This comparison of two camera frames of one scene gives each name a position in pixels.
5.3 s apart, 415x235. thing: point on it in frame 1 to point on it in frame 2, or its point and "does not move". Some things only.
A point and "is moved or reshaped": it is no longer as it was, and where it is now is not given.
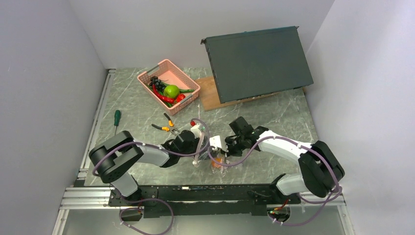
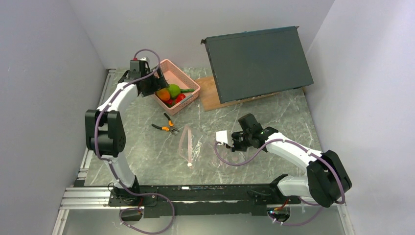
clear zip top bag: [209, 156] is moved or reshaped
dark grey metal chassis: [249, 63] does not move
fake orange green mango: [219, 160] to [164, 94]
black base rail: [203, 200] does not move
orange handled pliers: [170, 123] does not move
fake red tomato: [180, 97] does not move
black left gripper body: [193, 149] to [152, 85]
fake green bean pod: [181, 90] does not move
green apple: [172, 91] does not move
